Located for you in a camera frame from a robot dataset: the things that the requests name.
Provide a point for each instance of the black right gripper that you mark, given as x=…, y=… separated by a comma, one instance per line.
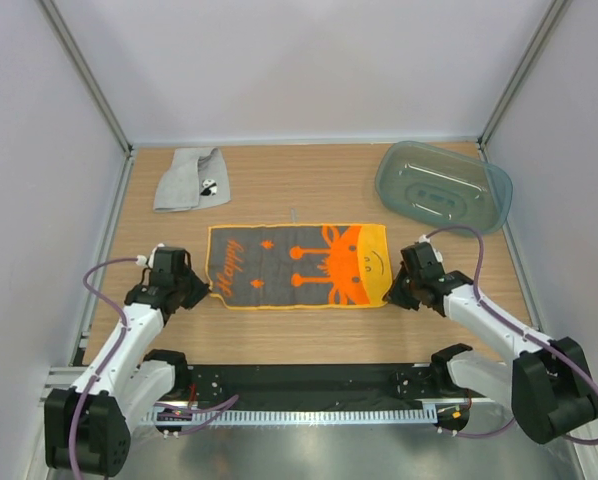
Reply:
x=394, y=294

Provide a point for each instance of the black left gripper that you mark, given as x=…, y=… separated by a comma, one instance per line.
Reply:
x=200, y=289

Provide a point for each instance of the orange yellow grey giraffe towel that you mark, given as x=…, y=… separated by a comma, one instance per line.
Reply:
x=292, y=266

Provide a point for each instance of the light grey panda towel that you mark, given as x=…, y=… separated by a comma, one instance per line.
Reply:
x=197, y=179

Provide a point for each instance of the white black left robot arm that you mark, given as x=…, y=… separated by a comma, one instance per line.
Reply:
x=88, y=426

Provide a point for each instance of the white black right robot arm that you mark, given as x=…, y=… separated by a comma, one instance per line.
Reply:
x=545, y=383

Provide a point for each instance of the teal transparent plastic tub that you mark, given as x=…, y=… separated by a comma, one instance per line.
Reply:
x=439, y=187

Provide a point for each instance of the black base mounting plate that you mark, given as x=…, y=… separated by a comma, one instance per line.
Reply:
x=325, y=388

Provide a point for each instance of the aluminium frame rail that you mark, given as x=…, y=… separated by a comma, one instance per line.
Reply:
x=60, y=378

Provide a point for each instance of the white slotted cable duct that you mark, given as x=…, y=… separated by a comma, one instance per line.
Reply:
x=236, y=418

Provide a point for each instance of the left aluminium corner post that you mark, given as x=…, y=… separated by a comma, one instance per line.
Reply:
x=70, y=46

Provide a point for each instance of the aluminium corner post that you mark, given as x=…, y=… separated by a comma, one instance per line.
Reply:
x=530, y=57
x=70, y=46

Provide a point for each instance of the right aluminium corner post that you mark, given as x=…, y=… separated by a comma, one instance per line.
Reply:
x=530, y=57

